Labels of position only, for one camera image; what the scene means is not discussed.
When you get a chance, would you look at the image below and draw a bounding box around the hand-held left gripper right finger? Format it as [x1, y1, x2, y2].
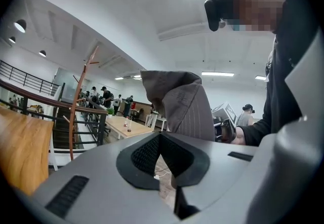
[160, 132, 259, 218]

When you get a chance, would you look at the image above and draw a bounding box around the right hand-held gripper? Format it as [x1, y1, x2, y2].
[211, 102, 238, 143]

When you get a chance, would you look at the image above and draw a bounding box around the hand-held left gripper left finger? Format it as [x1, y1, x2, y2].
[32, 132, 178, 224]

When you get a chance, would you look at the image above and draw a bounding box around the grey-brown cap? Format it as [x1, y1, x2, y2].
[140, 69, 216, 142]

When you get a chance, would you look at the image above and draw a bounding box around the brown wooden coat rack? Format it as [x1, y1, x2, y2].
[62, 45, 102, 162]

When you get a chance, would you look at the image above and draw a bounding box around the person's right forearm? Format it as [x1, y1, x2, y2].
[235, 106, 303, 146]

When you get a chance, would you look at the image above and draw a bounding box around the light wooden table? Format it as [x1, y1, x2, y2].
[105, 116, 155, 140]

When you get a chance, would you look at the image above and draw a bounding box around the black metal stair railing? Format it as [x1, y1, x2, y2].
[0, 80, 109, 154]

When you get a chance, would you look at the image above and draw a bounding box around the person's black jacket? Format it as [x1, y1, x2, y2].
[262, 0, 320, 133]

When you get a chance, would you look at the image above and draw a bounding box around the wooden desk with white legs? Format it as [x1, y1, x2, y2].
[0, 105, 59, 196]

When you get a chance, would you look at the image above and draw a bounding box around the person's head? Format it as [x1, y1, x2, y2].
[227, 0, 287, 33]

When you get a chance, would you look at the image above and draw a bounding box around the black balcony railing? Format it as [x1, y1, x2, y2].
[0, 59, 61, 96]

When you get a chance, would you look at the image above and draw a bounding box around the white cable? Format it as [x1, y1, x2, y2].
[153, 170, 172, 180]

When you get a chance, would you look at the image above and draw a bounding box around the black head-worn camera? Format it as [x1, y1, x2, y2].
[204, 0, 235, 32]

